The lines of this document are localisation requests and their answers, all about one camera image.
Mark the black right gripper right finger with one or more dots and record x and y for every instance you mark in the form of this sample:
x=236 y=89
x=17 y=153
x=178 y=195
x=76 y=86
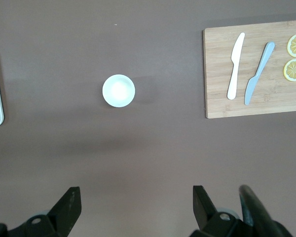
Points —
x=207 y=217

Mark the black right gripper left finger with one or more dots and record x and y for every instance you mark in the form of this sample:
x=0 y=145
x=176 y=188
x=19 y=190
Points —
x=64 y=214

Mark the white plastic cup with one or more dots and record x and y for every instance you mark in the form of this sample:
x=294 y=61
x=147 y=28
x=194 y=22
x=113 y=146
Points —
x=118 y=90

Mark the brown table cover sheet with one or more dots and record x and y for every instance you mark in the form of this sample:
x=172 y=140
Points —
x=148 y=153

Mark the wooden cutting board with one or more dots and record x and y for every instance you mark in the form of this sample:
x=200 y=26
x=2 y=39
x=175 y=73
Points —
x=217 y=74

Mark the white plastic knife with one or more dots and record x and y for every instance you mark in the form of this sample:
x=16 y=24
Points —
x=235 y=69

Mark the grey plastic knife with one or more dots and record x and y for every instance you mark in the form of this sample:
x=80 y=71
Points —
x=259 y=71

